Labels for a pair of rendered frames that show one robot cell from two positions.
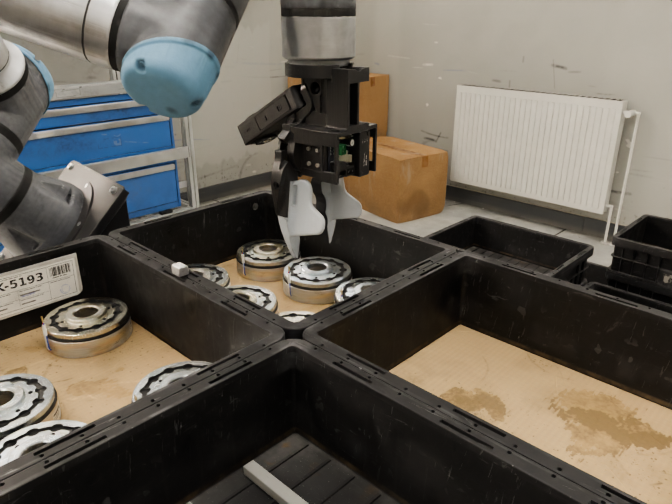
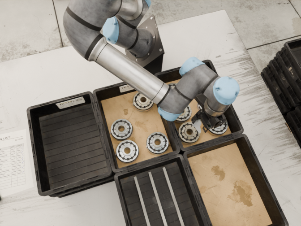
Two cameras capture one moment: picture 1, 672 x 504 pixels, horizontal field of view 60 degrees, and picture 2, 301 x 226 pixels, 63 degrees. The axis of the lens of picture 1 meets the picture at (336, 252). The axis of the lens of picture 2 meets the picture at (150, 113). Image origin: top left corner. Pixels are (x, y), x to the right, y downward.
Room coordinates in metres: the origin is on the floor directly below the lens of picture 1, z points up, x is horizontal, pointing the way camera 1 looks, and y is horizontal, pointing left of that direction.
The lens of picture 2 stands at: (0.22, 0.07, 1.95)
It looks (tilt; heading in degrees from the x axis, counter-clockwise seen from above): 68 degrees down; 26
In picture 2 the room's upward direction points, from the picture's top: 3 degrees clockwise
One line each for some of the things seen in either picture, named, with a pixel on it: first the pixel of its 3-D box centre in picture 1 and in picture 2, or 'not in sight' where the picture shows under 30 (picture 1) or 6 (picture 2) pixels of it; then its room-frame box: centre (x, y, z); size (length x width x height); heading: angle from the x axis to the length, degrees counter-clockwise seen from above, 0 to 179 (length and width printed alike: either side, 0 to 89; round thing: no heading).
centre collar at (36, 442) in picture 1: (39, 455); (127, 150); (0.40, 0.26, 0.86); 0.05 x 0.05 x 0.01
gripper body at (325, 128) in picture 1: (325, 122); (211, 115); (0.62, 0.01, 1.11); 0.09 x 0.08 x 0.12; 52
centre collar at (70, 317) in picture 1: (86, 313); (143, 99); (0.65, 0.32, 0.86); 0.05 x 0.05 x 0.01
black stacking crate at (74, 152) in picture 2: not in sight; (71, 142); (0.31, 0.50, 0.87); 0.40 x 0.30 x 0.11; 46
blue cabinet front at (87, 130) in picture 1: (103, 163); not in sight; (2.49, 1.01, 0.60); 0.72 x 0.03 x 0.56; 136
